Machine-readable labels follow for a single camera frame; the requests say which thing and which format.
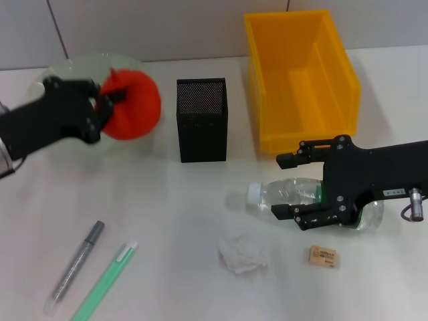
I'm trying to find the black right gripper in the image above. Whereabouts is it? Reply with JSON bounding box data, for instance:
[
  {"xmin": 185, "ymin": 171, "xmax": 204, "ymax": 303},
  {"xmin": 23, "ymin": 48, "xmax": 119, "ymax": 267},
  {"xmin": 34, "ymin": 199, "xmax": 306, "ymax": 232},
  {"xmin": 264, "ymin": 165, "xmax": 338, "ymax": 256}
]
[{"xmin": 270, "ymin": 134, "xmax": 428, "ymax": 232}]

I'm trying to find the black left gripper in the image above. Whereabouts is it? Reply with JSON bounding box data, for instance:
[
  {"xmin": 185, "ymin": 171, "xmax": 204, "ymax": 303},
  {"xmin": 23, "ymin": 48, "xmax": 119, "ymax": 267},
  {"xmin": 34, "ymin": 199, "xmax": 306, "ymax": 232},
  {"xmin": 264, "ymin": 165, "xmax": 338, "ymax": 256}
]
[{"xmin": 0, "ymin": 76, "xmax": 127, "ymax": 161}]

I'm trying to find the clear water bottle green label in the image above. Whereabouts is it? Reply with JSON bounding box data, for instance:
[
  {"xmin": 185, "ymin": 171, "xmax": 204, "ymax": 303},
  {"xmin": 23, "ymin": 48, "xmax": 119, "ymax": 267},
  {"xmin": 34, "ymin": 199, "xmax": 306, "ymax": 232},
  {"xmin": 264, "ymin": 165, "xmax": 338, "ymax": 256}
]
[{"xmin": 246, "ymin": 177, "xmax": 385, "ymax": 231}]

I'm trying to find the red-orange toy orange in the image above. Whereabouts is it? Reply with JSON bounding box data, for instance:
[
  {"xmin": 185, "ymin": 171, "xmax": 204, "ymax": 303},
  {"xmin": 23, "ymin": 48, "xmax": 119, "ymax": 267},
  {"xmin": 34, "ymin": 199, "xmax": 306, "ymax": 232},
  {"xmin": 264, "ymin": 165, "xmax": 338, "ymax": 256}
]
[{"xmin": 100, "ymin": 68, "xmax": 162, "ymax": 141}]

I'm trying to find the white paper ball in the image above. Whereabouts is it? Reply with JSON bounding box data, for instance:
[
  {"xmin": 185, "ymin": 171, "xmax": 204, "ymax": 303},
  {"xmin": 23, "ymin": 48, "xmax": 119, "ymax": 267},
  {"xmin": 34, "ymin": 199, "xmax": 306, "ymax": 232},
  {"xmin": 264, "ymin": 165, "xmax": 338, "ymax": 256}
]
[{"xmin": 217, "ymin": 232, "xmax": 270, "ymax": 276}]

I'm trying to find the translucent wavy fruit plate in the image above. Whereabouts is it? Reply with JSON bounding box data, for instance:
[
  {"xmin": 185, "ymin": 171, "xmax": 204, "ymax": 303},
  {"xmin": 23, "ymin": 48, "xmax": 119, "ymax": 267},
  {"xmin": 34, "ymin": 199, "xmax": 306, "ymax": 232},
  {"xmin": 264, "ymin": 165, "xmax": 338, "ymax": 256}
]
[{"xmin": 26, "ymin": 52, "xmax": 165, "ymax": 154}]

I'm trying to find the beige eraser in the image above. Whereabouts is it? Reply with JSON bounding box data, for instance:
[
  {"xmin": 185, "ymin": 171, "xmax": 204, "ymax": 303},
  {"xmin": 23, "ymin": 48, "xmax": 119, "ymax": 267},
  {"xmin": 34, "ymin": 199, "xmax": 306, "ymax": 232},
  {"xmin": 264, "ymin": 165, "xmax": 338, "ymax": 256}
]
[{"xmin": 306, "ymin": 244, "xmax": 337, "ymax": 268}]

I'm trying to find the black mesh pen holder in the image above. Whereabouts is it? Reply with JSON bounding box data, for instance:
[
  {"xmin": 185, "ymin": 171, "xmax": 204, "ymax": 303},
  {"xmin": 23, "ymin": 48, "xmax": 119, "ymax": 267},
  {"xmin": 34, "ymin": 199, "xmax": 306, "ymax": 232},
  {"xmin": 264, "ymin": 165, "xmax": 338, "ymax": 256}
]
[{"xmin": 176, "ymin": 77, "xmax": 228, "ymax": 164}]

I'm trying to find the silver glitter pen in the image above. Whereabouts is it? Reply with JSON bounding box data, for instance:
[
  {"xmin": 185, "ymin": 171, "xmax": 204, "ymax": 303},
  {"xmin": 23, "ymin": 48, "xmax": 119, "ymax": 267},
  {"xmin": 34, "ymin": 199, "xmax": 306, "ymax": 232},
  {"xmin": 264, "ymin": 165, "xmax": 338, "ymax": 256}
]
[{"xmin": 43, "ymin": 220, "xmax": 106, "ymax": 317}]

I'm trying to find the mint green pen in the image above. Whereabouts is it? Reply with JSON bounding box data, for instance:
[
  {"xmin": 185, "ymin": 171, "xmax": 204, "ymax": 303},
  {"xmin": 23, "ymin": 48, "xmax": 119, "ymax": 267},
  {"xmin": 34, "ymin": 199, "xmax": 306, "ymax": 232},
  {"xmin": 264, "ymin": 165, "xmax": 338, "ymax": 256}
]
[{"xmin": 69, "ymin": 239, "xmax": 139, "ymax": 321}]

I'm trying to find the yellow plastic bin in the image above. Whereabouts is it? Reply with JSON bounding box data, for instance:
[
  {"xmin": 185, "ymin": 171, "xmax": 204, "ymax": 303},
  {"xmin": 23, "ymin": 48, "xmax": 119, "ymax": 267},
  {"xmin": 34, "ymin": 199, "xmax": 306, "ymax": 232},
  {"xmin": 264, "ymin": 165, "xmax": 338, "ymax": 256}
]
[{"xmin": 243, "ymin": 9, "xmax": 362, "ymax": 155}]

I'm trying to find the right gripper cable with plug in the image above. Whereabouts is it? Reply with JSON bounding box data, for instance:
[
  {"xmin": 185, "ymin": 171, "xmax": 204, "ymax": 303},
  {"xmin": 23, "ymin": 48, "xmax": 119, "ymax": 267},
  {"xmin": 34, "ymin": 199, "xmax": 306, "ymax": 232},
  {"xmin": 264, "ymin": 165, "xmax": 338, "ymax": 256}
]
[{"xmin": 401, "ymin": 188, "xmax": 425, "ymax": 223}]

